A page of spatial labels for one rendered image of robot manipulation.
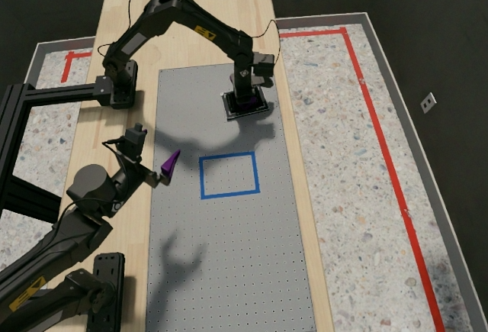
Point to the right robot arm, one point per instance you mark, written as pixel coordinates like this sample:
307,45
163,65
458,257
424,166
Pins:
81,232

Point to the blue tape outline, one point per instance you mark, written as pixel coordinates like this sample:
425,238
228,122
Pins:
231,193

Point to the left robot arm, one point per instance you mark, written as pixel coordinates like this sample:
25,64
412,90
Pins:
157,20

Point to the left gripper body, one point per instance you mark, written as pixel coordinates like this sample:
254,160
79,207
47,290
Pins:
244,87

